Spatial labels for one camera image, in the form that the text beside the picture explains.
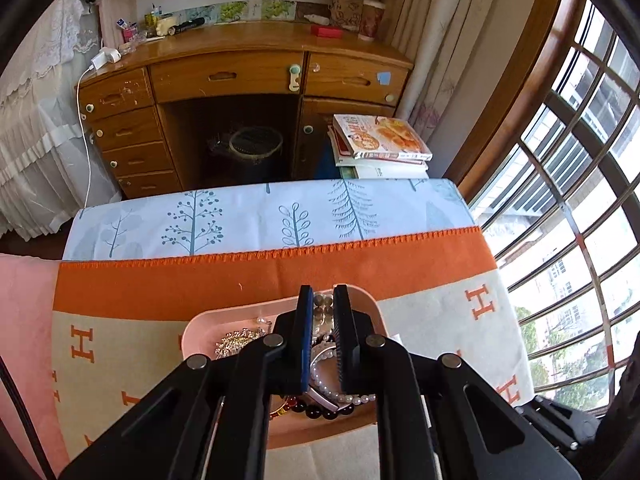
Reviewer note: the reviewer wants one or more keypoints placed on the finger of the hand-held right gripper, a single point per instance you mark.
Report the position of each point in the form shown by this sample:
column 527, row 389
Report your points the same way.
column 565, row 425

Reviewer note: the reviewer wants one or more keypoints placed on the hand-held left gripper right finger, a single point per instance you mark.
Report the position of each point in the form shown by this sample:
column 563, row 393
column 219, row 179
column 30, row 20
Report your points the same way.
column 342, row 340

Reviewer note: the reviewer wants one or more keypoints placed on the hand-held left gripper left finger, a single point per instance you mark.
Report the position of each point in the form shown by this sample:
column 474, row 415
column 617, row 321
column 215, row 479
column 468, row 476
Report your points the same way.
column 304, row 340

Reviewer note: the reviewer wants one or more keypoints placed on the gold rhinestone hair comb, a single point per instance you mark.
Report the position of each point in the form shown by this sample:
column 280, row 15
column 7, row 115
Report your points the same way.
column 240, row 341

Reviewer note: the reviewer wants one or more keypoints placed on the pink paper box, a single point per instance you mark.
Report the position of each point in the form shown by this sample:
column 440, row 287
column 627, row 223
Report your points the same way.
column 225, row 322

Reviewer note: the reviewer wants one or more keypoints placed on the tree print bed sheet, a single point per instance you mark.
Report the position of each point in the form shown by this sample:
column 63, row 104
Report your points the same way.
column 240, row 220

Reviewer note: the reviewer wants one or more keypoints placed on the orange and cream patterned blanket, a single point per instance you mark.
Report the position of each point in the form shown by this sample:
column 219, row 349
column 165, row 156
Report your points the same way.
column 150, row 280

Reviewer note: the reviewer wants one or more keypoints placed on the stack of books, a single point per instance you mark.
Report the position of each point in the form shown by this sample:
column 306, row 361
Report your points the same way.
column 385, row 170

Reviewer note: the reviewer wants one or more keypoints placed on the dark waste bin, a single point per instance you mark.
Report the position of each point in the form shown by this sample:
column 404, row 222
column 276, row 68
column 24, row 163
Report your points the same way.
column 255, row 152

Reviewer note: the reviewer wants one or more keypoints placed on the window with metal grille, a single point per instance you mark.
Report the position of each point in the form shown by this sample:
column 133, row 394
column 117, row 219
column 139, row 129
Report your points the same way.
column 575, row 185

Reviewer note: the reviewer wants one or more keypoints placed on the green white drawer lock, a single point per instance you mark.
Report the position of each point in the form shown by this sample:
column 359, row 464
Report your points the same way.
column 294, row 77

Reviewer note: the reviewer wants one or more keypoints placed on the pink blanket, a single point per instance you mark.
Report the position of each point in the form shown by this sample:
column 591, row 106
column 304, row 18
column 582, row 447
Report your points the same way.
column 25, row 335

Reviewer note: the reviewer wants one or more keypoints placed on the pale floral curtain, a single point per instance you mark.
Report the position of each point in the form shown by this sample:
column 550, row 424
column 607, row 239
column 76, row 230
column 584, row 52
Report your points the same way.
column 440, row 60

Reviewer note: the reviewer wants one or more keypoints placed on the wooden desk with drawers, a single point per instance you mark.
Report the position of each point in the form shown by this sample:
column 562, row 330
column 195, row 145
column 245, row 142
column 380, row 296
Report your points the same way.
column 225, row 45

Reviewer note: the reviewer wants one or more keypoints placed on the red box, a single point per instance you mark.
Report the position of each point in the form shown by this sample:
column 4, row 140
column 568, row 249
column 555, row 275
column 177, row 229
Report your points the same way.
column 326, row 31

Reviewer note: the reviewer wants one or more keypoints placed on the red patterned cup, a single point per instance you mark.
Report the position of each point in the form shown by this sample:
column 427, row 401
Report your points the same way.
column 371, row 22

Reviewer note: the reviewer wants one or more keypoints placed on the white tissue packet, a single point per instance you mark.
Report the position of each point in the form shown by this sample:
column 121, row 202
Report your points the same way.
column 316, row 19

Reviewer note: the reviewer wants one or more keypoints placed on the brown patterned paper bag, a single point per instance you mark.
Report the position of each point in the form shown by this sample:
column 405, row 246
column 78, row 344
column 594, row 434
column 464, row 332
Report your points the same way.
column 346, row 7

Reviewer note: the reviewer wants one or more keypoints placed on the strip of plant pictures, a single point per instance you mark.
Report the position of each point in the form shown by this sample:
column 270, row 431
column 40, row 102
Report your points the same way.
column 250, row 10

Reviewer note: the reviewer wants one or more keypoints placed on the black flashlight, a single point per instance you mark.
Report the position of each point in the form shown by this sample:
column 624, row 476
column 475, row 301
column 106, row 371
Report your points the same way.
column 190, row 24

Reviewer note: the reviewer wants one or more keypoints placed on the white lace furniture cover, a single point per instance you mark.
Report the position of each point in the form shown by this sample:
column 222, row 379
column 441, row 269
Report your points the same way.
column 40, row 125

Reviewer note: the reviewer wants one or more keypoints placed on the white charger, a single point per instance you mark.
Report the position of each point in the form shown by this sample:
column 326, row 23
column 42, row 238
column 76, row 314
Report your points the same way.
column 106, row 57

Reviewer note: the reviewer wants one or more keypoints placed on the small pink carton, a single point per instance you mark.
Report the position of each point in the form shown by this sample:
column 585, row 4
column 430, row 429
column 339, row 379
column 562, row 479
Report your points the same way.
column 128, row 31

